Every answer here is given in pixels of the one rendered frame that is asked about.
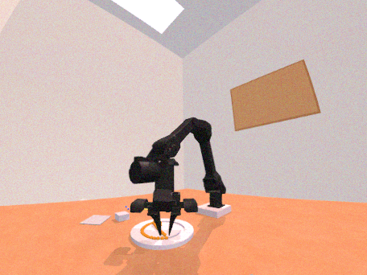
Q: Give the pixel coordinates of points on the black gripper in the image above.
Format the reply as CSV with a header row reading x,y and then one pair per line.
x,y
188,204

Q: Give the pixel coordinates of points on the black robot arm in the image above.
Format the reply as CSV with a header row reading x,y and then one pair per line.
x,y
150,169

